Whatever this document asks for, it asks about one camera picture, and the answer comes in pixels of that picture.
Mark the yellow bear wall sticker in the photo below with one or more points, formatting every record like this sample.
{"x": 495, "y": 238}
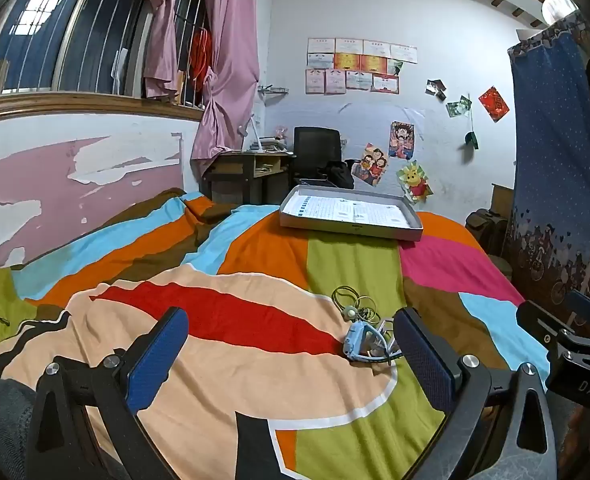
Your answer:
{"x": 414, "y": 180}

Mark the group of wall certificates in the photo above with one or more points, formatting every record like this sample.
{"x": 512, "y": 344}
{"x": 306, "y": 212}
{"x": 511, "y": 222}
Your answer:
{"x": 360, "y": 65}

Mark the black bag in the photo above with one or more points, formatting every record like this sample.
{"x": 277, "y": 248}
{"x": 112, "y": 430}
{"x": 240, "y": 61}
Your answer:
{"x": 341, "y": 174}

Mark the dark wall photo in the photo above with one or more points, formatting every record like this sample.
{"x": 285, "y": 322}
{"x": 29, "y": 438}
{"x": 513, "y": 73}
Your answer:
{"x": 436, "y": 88}

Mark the cartoon fighter wall poster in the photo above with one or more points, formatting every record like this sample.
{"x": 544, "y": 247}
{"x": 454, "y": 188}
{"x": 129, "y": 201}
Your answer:
{"x": 401, "y": 140}

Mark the stack of books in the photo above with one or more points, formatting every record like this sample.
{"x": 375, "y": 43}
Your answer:
{"x": 272, "y": 145}

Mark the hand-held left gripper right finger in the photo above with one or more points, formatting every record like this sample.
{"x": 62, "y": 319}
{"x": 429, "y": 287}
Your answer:
{"x": 425, "y": 360}

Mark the metal wall shelf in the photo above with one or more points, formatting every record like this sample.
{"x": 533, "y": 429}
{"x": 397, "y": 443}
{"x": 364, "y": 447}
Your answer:
{"x": 273, "y": 90}

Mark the red paper wall decoration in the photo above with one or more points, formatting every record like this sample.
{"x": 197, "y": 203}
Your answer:
{"x": 494, "y": 104}

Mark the brown cardboard box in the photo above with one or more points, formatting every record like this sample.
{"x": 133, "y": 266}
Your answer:
{"x": 502, "y": 200}

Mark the wooden desk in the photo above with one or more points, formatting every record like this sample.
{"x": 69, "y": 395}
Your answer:
{"x": 247, "y": 172}

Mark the green wall hook ornament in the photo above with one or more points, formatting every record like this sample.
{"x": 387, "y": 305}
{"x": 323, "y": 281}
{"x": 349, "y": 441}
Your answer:
{"x": 471, "y": 139}

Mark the black office chair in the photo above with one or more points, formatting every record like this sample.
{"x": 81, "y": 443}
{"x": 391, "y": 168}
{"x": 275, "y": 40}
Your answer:
{"x": 315, "y": 152}

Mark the blue printed curtain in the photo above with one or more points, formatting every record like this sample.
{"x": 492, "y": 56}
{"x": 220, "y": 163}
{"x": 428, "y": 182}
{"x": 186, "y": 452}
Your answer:
{"x": 555, "y": 160}

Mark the blue wrist watch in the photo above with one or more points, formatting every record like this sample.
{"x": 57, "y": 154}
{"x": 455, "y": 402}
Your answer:
{"x": 361, "y": 342}

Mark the cartoon family wall poster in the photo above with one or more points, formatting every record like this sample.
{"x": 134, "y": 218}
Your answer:
{"x": 371, "y": 165}

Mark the colourful patchwork blanket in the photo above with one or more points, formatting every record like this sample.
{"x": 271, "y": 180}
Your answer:
{"x": 255, "y": 270}

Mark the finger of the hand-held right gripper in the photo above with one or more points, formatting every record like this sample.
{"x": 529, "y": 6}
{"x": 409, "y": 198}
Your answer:
{"x": 537, "y": 317}
{"x": 585, "y": 307}

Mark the grey shallow cardboard box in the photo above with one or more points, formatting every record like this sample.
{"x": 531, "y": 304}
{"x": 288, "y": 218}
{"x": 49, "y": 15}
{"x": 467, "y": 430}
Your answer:
{"x": 347, "y": 210}

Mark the person's grey trouser leg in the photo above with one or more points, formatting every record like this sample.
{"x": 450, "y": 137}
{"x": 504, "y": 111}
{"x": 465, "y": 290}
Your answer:
{"x": 0, "y": 430}

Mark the barred window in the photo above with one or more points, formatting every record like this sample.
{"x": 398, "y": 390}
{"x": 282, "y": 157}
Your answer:
{"x": 75, "y": 35}

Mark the white round pendant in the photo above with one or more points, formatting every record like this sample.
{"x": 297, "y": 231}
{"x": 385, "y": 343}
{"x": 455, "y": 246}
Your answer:
{"x": 349, "y": 313}

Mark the pink curtain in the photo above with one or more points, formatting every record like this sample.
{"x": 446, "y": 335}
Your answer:
{"x": 227, "y": 60}
{"x": 162, "y": 35}

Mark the white desk lamp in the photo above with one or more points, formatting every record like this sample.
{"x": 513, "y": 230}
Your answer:
{"x": 253, "y": 132}

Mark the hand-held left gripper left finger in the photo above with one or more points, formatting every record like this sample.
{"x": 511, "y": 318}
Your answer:
{"x": 159, "y": 355}

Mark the green wall photo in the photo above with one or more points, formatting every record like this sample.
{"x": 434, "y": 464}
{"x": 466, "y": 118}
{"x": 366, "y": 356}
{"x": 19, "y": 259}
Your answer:
{"x": 458, "y": 106}

